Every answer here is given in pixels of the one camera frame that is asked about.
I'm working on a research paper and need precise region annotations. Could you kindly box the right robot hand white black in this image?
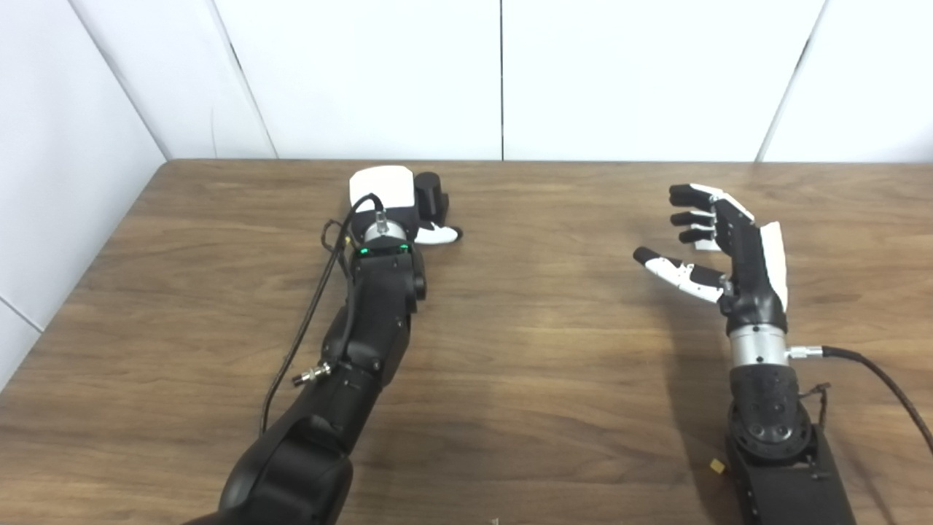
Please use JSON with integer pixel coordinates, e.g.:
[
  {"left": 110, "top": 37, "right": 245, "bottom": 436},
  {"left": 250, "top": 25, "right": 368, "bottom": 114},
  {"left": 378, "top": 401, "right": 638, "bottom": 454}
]
[{"left": 633, "top": 183, "right": 790, "bottom": 336}]

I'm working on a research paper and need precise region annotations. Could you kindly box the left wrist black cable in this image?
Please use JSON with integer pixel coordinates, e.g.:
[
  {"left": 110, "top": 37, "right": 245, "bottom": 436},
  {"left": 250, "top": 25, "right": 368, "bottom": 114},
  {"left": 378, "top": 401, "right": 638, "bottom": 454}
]
[{"left": 260, "top": 192, "right": 387, "bottom": 438}]

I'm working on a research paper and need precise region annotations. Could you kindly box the left arm thin wire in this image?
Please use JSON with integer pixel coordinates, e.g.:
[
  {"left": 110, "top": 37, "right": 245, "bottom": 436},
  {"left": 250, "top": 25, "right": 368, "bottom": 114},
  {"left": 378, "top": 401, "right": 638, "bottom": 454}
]
[{"left": 319, "top": 219, "right": 359, "bottom": 345}]

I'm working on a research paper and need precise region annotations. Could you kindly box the black peg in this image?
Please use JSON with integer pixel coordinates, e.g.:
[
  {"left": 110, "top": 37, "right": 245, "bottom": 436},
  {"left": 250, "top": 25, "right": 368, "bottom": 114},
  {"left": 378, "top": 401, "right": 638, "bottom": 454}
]
[{"left": 414, "top": 171, "right": 451, "bottom": 225}]

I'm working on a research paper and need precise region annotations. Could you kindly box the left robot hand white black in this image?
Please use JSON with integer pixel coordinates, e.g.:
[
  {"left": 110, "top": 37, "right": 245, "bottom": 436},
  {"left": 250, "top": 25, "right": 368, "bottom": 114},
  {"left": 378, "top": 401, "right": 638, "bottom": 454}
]
[{"left": 348, "top": 166, "right": 464, "bottom": 249}]

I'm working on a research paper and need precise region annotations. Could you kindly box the arm thin wire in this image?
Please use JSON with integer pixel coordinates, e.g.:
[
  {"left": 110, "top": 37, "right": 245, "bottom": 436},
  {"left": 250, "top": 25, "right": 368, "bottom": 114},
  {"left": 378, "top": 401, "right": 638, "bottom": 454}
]
[
  {"left": 319, "top": 219, "right": 359, "bottom": 345},
  {"left": 798, "top": 383, "right": 832, "bottom": 432}
]

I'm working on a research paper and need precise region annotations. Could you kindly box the right arm thin wire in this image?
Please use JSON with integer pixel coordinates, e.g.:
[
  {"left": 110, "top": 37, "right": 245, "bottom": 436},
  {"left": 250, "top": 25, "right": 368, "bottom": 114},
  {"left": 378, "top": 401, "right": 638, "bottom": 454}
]
[{"left": 798, "top": 383, "right": 832, "bottom": 432}]

